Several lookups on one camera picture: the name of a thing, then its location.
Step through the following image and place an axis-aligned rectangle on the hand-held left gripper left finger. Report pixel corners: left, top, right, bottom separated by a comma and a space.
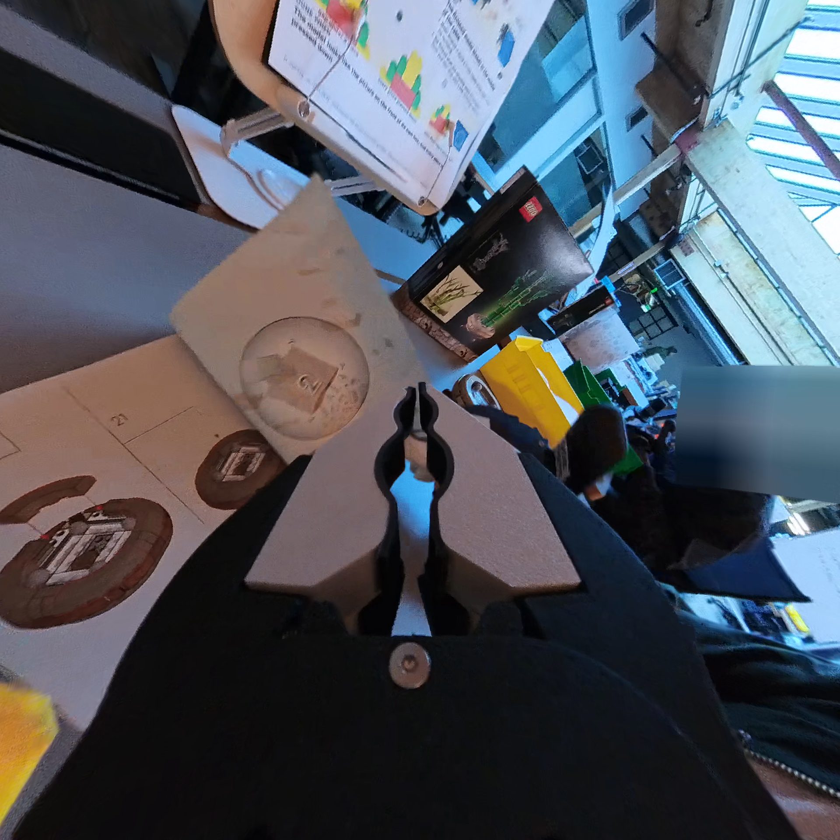
244, 386, 418, 636

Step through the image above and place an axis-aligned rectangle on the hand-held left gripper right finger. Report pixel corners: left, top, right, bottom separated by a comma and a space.
418, 382, 582, 636

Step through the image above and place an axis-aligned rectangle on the yellow parts bin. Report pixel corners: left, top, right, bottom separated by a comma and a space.
480, 336, 586, 448
0, 682, 60, 818

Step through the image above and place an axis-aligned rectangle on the tan brick-built pot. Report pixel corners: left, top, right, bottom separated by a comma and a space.
451, 371, 503, 411

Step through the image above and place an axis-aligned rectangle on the instruction booklet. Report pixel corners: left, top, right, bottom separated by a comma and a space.
0, 174, 431, 729

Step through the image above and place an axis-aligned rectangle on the adjoining grey desk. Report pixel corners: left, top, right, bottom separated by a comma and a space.
0, 7, 421, 277

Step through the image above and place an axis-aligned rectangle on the green parts bin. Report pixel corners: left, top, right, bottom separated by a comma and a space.
564, 360, 645, 476

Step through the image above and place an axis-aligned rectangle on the white patterned sheet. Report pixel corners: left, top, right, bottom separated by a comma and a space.
563, 307, 641, 370

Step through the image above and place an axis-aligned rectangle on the black cardboard carton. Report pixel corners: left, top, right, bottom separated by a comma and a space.
546, 289, 619, 334

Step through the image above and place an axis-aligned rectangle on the black bamboo set box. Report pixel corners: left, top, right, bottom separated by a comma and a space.
392, 167, 595, 363

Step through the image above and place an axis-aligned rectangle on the black chair back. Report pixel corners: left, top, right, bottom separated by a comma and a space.
682, 537, 812, 603

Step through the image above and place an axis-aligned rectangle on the whiteboard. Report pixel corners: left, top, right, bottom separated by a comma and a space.
773, 530, 840, 647

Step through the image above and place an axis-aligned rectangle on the instruction sheet on stand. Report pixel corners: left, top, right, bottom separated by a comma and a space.
172, 0, 559, 227

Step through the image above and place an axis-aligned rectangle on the printed instruction sheet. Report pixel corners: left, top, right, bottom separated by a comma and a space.
266, 0, 553, 207

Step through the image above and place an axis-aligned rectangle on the black cable tray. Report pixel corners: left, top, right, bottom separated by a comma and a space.
0, 49, 206, 206

